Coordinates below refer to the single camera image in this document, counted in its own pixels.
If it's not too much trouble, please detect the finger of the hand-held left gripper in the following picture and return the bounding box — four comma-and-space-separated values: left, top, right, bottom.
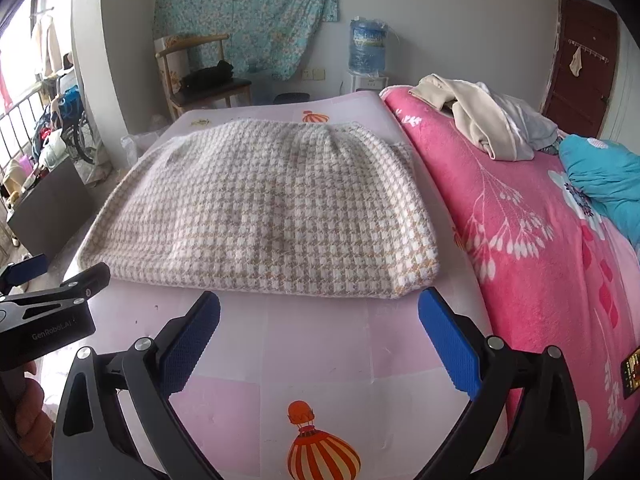
0, 254, 49, 295
0, 262, 112, 313

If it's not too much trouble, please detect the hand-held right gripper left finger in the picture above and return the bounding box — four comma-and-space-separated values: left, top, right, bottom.
51, 290, 223, 480

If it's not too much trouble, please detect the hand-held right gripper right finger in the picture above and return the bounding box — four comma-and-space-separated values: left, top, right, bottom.
417, 287, 586, 480

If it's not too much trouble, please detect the beige houndstooth knit sweater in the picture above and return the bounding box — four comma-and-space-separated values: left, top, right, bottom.
77, 119, 442, 301

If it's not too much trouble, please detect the person's left hand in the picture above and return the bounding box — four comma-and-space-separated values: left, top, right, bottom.
14, 359, 55, 463

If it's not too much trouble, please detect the grey board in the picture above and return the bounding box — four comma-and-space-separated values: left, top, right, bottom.
6, 159, 95, 260

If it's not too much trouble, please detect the pink balloon print bed sheet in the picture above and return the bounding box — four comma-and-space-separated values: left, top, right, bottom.
30, 91, 511, 480

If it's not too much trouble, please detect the pink floral blanket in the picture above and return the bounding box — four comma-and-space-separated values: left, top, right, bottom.
378, 85, 640, 480

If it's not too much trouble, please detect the bicycle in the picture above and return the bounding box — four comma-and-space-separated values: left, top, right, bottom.
30, 85, 96, 166

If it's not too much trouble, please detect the clear plastic bag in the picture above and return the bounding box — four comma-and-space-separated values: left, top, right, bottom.
120, 130, 166, 167

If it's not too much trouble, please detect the smartphone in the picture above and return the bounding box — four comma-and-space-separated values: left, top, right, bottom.
620, 347, 640, 400

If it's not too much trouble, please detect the white hanging garment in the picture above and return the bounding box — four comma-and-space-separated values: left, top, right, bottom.
31, 14, 63, 79

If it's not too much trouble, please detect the beige garment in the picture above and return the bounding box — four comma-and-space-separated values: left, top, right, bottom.
409, 74, 536, 162

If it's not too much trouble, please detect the teal blue pillow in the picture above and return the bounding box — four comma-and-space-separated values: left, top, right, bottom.
559, 135, 640, 248

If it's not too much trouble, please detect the wooden chair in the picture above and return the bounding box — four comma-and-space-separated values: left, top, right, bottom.
155, 34, 253, 121

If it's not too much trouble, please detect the light blue garment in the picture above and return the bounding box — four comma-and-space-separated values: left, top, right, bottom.
480, 82, 560, 152

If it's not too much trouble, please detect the black cloth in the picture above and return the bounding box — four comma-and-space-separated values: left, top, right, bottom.
179, 60, 236, 93

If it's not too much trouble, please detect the white water dispenser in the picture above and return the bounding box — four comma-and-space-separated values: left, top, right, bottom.
342, 72, 390, 95

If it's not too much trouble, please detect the blue water bottle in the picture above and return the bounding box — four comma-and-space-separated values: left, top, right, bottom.
348, 16, 391, 77

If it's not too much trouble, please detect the brown door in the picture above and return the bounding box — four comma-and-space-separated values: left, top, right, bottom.
540, 0, 621, 140

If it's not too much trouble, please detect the teal floral hanging cloth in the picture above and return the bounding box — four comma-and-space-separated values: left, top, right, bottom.
152, 0, 338, 81

